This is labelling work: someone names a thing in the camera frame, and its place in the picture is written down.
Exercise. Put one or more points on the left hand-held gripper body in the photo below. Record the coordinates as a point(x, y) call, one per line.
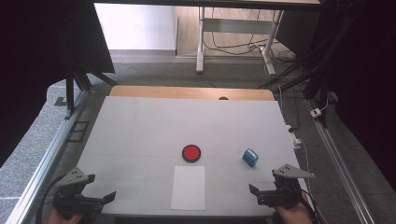
point(73, 196)

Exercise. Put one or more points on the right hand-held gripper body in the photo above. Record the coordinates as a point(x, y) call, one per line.
point(285, 194)

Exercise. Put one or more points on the blue stamp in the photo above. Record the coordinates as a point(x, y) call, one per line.
point(250, 157)

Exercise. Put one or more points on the round red ink pad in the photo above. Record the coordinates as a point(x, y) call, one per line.
point(191, 153)

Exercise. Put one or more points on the person's right hand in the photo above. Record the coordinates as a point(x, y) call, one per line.
point(292, 214)

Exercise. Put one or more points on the person's left hand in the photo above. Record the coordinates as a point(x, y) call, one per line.
point(57, 218)

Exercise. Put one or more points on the white power strip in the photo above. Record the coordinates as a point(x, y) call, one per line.
point(294, 138)

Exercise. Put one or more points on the white paper sheet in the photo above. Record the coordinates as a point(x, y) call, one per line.
point(188, 188)

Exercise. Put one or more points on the white plug adaptor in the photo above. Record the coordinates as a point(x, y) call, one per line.
point(315, 112)

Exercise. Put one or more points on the white table mat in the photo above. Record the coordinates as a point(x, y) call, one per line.
point(149, 130)

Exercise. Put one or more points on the black metal stand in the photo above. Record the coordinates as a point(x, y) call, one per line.
point(71, 90)

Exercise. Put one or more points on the wooden table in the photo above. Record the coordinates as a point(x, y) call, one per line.
point(174, 92)

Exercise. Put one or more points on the black curtain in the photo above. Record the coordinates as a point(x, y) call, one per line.
point(37, 46)
point(361, 68)

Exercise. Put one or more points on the aluminium rail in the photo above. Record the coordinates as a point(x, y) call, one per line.
point(43, 161)
point(339, 165)

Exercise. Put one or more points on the white desk frame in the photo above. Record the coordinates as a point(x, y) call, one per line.
point(236, 25)

